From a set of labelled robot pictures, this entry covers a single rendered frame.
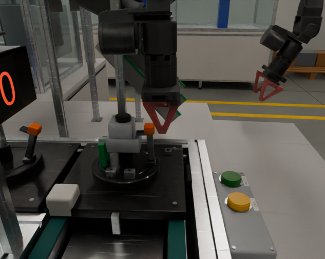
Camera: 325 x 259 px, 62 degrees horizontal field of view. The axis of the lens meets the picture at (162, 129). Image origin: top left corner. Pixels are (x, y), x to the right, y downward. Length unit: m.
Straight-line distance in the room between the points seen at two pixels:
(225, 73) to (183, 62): 0.68
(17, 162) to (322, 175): 0.77
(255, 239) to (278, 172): 0.39
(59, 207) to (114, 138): 0.15
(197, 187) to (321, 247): 0.26
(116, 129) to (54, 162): 0.19
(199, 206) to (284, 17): 8.95
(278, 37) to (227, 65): 3.53
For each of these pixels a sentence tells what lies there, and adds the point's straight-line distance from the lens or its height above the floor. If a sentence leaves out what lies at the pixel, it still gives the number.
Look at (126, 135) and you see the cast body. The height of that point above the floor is 1.06.
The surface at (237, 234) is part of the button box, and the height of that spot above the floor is 0.96.
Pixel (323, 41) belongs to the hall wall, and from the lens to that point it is 9.81.
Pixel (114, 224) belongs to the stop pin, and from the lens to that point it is 0.49.
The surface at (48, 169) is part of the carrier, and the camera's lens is 0.63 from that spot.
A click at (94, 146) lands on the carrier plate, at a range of 0.69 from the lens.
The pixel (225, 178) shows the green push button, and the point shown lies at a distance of 0.56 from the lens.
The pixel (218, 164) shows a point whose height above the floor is 0.86.
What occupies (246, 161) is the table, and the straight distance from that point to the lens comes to 0.85.
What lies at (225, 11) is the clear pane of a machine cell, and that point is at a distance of 4.40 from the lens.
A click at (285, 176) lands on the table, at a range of 0.82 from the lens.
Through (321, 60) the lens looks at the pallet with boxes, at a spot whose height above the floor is 0.27.
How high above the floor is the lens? 1.29
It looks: 25 degrees down
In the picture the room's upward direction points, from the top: straight up
